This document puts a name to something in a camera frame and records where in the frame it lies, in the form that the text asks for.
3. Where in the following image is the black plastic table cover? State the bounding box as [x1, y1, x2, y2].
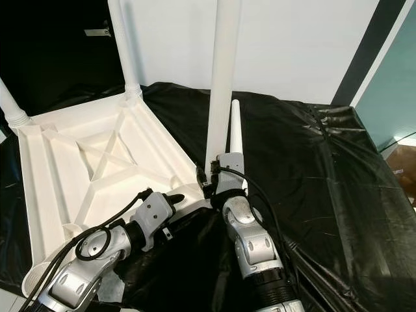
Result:
[0, 81, 416, 312]

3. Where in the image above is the brown wooden furniture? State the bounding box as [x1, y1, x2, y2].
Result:
[387, 140, 416, 209]

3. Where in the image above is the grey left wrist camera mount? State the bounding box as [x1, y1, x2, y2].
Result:
[132, 190, 176, 251]

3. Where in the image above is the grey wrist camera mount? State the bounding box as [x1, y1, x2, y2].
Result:
[132, 190, 176, 251]
[216, 153, 246, 194]

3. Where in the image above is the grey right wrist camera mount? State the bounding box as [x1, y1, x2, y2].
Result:
[216, 153, 246, 194]

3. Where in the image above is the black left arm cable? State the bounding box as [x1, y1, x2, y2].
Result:
[19, 188, 153, 312]

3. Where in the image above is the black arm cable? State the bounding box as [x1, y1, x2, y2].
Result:
[211, 166, 300, 287]
[19, 188, 153, 312]

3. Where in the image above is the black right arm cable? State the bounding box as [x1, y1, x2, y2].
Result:
[211, 166, 300, 287]

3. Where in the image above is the metal door handle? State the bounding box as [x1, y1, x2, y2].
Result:
[84, 21, 112, 37]

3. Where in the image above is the black door frame post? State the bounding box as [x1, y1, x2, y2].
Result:
[331, 0, 397, 106]

